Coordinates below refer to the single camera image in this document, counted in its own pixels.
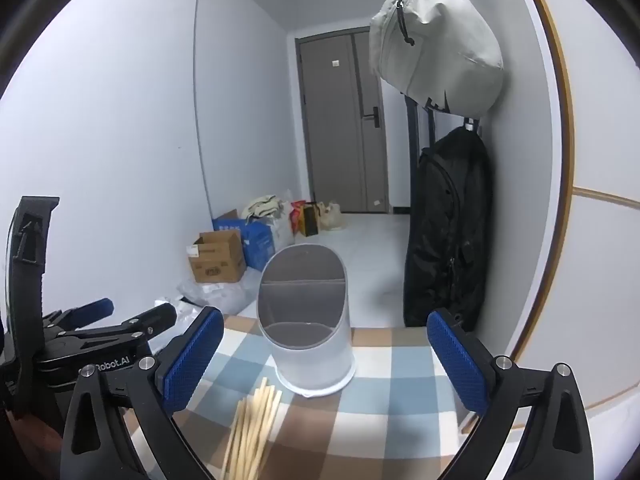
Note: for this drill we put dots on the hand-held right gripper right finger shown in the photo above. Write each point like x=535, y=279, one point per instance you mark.
x=457, y=365

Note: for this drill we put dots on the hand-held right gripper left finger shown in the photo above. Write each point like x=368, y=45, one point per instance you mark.
x=192, y=355

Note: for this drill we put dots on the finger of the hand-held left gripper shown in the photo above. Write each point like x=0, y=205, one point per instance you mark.
x=155, y=316
x=92, y=308

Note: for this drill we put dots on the bundle of wooden chopsticks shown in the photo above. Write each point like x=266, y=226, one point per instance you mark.
x=247, y=425

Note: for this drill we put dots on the white grey utensil holder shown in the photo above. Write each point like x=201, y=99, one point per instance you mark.
x=310, y=360

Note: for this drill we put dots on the grey mailer bag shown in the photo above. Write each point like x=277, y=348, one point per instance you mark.
x=220, y=295

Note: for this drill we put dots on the checkered tablecloth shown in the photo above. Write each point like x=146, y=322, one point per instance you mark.
x=390, y=410

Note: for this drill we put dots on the brown cardboard box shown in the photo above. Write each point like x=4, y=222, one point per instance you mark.
x=220, y=260

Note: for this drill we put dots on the blue cardboard box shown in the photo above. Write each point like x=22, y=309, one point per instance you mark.
x=257, y=245

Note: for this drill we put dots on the black backpack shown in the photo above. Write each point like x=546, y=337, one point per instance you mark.
x=450, y=240

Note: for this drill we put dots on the beige folded cloth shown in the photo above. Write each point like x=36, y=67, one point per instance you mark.
x=262, y=206

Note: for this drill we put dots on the white plastic bag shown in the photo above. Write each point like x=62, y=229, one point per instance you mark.
x=282, y=227

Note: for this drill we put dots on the red snack bag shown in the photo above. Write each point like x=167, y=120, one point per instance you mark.
x=297, y=216

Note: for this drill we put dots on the black yellow paper bag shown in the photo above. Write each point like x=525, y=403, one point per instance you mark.
x=310, y=220

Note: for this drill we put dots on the beige plastic bag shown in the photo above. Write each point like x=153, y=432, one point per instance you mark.
x=331, y=217

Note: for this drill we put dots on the grey door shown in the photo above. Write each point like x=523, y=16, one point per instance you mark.
x=335, y=135

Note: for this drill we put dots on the light grey hanging bag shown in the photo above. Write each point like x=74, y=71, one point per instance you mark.
x=440, y=45

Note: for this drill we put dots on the black sliding door frame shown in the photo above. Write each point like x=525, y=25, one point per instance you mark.
x=411, y=160

